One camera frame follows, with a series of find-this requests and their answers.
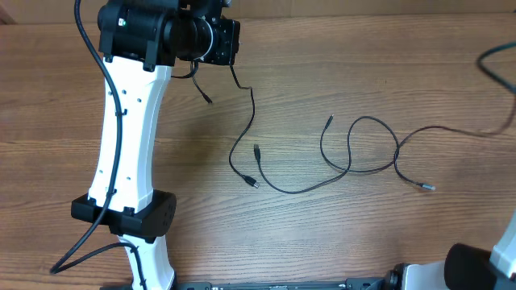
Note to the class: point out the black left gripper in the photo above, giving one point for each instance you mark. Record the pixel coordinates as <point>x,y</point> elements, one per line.
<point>228,30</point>

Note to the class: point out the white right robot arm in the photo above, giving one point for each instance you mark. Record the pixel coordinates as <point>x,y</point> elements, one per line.
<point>465,268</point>

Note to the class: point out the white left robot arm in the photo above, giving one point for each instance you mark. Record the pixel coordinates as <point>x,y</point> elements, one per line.
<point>140,42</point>

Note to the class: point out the cardboard back panel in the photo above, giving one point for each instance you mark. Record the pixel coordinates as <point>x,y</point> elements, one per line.
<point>61,11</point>

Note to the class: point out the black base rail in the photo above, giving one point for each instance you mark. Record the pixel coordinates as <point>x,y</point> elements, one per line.
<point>374,283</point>

